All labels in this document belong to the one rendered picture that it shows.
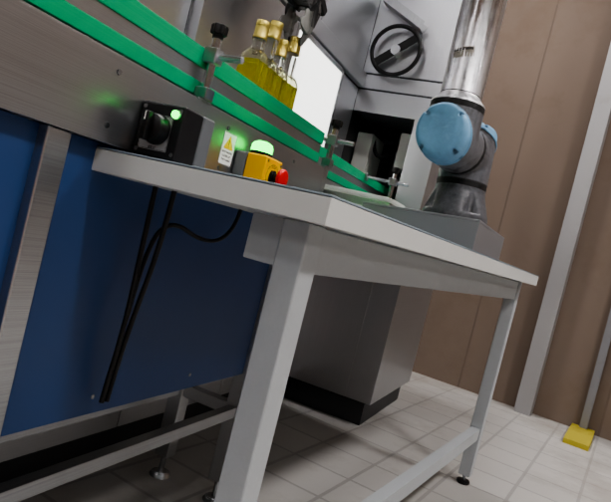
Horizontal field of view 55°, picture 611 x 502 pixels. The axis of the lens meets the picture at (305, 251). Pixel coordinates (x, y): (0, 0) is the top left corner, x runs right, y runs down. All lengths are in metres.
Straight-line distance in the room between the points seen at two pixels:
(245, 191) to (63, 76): 0.27
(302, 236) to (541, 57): 3.43
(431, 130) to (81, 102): 0.72
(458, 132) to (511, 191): 2.60
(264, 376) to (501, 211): 3.19
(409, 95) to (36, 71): 1.86
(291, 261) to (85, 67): 0.37
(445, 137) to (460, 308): 2.64
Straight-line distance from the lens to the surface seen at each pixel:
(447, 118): 1.27
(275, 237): 0.73
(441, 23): 2.55
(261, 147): 1.15
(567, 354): 3.74
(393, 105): 2.47
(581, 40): 4.05
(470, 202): 1.38
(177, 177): 0.78
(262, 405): 0.74
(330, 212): 0.65
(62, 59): 0.82
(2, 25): 0.77
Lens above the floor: 0.70
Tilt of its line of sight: 2 degrees down
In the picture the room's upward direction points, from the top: 14 degrees clockwise
